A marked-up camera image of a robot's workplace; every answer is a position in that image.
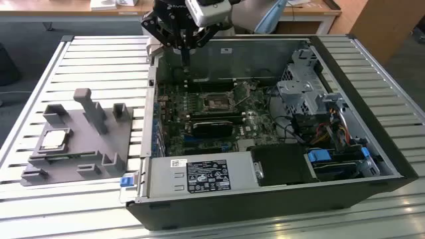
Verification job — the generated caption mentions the CPU socket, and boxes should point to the CPU socket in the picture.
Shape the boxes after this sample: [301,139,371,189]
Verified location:
[199,92,239,113]

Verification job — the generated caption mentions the silver finned heatsink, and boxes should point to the silver finned heatsink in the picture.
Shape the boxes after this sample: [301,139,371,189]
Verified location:
[237,138,259,150]

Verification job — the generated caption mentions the silver metal drive cage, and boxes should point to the silver metal drive cage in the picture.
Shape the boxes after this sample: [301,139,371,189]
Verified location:
[275,48,349,118]

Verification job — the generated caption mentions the black cable bundle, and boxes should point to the black cable bundle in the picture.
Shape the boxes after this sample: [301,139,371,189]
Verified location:
[269,113,320,146]

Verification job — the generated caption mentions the silver CPU chip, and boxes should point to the silver CPU chip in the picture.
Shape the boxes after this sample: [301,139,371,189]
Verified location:
[39,129,72,150]

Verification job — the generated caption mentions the green motherboard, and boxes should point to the green motherboard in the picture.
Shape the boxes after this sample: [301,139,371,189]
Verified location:
[153,81,288,158]

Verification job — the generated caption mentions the black PC case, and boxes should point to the black PC case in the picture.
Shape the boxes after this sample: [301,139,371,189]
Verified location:
[124,34,420,231]

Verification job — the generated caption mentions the wooden desk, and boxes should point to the wooden desk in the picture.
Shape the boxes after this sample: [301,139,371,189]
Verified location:
[0,0,343,35]

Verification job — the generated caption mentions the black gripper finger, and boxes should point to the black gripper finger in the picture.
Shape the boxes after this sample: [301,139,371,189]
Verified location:
[141,11,188,73]
[187,23,220,73]

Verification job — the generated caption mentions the wooden cabinet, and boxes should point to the wooden cabinet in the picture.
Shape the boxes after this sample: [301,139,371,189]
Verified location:
[327,0,425,66]

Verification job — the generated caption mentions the hard disk in blue carrier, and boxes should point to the hard disk in blue carrier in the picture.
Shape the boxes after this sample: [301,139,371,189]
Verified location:
[307,148,365,180]

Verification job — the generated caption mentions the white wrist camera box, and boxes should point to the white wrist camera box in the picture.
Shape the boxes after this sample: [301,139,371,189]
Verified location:
[185,0,232,27]

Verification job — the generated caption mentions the grey case release handle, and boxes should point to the grey case release handle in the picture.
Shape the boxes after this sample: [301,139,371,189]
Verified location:
[145,36,167,60]

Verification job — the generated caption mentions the black plastic cover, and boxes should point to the black plastic cover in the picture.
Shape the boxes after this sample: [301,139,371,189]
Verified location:
[248,145,320,187]

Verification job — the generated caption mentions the coloured power wire bundle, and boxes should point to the coloured power wire bundle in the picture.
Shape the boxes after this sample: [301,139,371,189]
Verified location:
[311,106,352,148]

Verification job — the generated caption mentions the blue case latch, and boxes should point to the blue case latch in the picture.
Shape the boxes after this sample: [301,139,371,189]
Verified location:
[119,175,137,188]

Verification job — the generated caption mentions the plain white box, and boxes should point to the plain white box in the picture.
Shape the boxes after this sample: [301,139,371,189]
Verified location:
[89,0,119,11]

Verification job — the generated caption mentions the green RAM stick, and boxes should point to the green RAM stick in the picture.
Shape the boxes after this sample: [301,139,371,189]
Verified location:
[189,113,243,123]
[44,153,97,162]

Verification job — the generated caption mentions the graphics card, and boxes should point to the graphics card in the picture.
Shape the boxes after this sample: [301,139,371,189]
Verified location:
[191,120,235,138]

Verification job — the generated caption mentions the silver power supply unit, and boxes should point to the silver power supply unit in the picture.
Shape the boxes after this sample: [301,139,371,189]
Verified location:
[136,150,264,203]

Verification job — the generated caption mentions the thin wire locking lever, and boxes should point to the thin wire locking lever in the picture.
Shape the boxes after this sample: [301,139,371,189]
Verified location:
[196,73,205,96]

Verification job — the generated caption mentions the grey plastic parts rack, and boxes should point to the grey plastic parts rack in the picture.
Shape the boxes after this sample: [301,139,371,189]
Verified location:
[19,88,136,187]

